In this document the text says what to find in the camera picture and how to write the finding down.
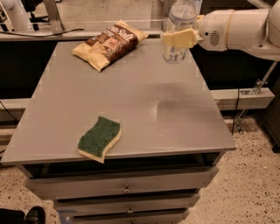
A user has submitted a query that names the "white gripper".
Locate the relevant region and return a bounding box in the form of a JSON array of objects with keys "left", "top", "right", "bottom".
[{"left": 161, "top": 10, "right": 235, "bottom": 52}]

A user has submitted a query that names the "clear blue plastic water bottle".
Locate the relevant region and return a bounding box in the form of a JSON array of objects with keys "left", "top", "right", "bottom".
[{"left": 163, "top": 0, "right": 197, "bottom": 63}]

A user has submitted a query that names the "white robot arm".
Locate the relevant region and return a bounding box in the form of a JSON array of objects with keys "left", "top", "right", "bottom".
[{"left": 162, "top": 0, "right": 280, "bottom": 61}]

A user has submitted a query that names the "brown yellow chip bag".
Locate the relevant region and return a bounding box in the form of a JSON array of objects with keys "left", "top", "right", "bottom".
[{"left": 72, "top": 20, "right": 148, "bottom": 72}]

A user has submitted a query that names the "grey drawer cabinet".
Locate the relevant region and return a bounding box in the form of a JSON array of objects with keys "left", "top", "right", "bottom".
[{"left": 2, "top": 39, "right": 235, "bottom": 224}]

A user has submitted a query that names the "green yellow sponge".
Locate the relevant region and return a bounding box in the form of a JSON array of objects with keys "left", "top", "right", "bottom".
[{"left": 78, "top": 116, "right": 122, "bottom": 164}]

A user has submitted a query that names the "black shoe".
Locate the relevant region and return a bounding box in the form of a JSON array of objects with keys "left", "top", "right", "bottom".
[{"left": 24, "top": 206, "right": 46, "bottom": 224}]

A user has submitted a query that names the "black cable on rail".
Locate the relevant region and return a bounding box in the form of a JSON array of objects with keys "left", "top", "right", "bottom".
[{"left": 0, "top": 28, "right": 86, "bottom": 39}]

